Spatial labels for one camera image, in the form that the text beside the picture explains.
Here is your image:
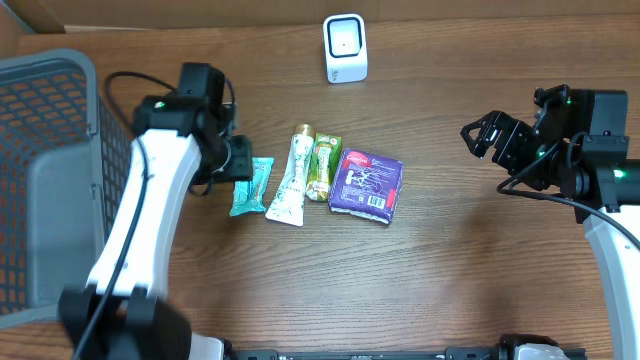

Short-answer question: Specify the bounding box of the grey plastic mesh basket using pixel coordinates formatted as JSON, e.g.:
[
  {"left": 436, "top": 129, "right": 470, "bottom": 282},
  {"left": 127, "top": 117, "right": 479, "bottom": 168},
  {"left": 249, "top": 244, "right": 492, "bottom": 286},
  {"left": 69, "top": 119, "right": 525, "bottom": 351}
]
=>
[{"left": 1, "top": 49, "right": 131, "bottom": 329}]

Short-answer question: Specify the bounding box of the purple sanitary pad pack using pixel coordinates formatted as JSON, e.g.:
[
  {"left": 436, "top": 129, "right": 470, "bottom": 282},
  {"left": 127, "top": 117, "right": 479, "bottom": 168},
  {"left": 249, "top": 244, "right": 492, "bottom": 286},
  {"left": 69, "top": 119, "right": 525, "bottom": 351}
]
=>
[{"left": 328, "top": 148, "right": 404, "bottom": 225}]

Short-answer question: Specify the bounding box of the white green cosmetic tube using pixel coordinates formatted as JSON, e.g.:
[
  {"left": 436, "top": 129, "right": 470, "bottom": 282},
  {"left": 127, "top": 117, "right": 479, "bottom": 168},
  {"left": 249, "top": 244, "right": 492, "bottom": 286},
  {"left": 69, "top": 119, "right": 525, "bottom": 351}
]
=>
[{"left": 266, "top": 124, "right": 315, "bottom": 227}]

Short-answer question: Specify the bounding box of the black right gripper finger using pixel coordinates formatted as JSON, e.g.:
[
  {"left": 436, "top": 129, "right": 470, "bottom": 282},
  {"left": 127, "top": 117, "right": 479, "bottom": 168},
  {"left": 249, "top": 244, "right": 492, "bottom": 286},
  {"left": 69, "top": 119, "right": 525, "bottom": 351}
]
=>
[
  {"left": 460, "top": 125, "right": 490, "bottom": 158},
  {"left": 460, "top": 110, "right": 501, "bottom": 135}
]

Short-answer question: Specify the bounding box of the green yellow snack pouch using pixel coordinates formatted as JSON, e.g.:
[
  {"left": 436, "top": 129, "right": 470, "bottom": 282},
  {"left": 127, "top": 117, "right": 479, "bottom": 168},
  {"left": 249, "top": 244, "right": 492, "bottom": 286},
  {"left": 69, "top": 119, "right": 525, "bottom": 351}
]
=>
[{"left": 306, "top": 133, "right": 342, "bottom": 202}]

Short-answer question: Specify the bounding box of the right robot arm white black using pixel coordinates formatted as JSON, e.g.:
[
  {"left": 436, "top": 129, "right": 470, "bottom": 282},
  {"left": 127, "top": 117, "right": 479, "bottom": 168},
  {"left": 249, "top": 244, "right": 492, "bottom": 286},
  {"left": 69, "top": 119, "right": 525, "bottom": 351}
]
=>
[{"left": 460, "top": 84, "right": 639, "bottom": 359}]

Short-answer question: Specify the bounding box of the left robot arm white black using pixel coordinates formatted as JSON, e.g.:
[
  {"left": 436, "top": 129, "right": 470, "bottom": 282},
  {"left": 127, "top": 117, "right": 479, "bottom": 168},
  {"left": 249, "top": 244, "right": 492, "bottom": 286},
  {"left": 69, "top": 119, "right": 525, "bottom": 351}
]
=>
[{"left": 58, "top": 62, "right": 253, "bottom": 360}]

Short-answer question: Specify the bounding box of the teal wet wipes pack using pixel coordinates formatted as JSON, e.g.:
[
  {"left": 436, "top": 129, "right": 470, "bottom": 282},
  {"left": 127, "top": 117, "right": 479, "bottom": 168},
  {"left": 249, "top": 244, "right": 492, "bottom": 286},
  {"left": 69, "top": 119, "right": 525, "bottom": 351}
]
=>
[{"left": 230, "top": 157, "right": 275, "bottom": 217}]

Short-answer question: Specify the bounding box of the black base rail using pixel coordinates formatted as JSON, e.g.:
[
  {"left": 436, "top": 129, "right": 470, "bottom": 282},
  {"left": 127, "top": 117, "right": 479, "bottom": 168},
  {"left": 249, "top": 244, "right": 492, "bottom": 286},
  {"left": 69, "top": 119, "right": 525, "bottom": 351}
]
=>
[{"left": 229, "top": 333, "right": 587, "bottom": 360}]

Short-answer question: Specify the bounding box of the white barcode scanner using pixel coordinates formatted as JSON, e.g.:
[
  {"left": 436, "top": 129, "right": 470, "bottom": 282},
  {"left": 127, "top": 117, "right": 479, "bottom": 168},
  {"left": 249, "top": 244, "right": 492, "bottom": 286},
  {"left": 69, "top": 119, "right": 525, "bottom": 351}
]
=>
[{"left": 323, "top": 13, "right": 368, "bottom": 84}]

